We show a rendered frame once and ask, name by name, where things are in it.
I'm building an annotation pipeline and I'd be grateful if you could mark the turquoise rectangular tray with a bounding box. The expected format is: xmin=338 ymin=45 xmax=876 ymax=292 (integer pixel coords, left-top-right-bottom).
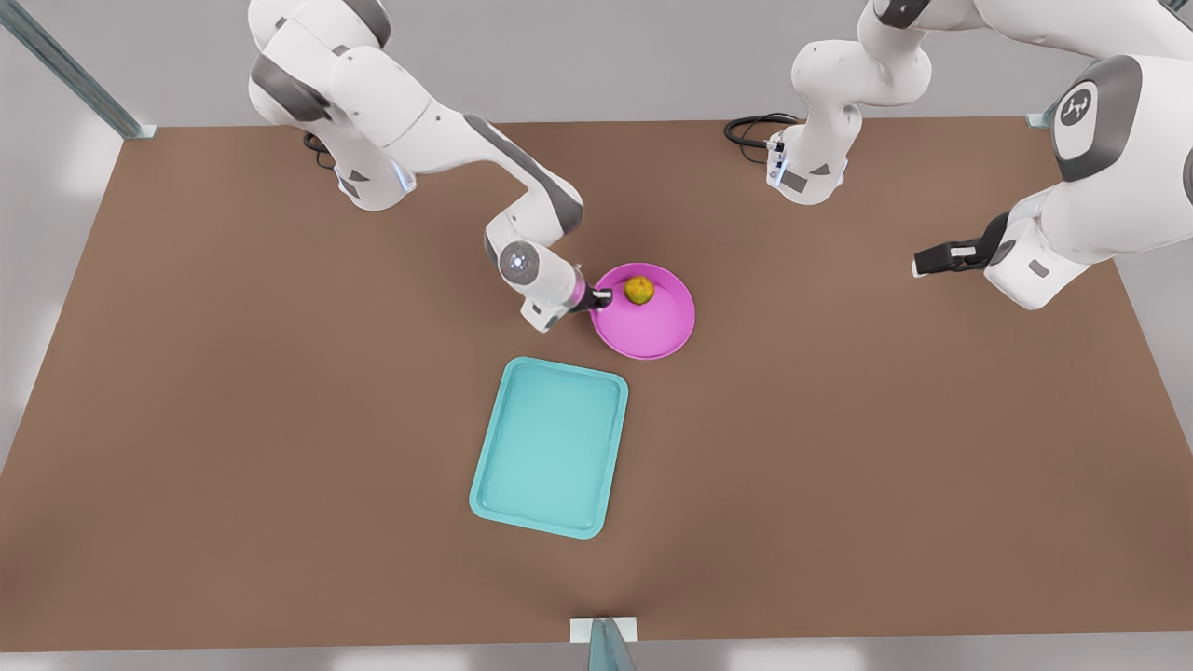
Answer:
xmin=469 ymin=356 xmax=630 ymax=541

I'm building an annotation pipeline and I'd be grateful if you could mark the pink round plate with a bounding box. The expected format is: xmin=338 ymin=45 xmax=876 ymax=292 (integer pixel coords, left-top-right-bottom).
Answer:
xmin=589 ymin=263 xmax=697 ymax=362

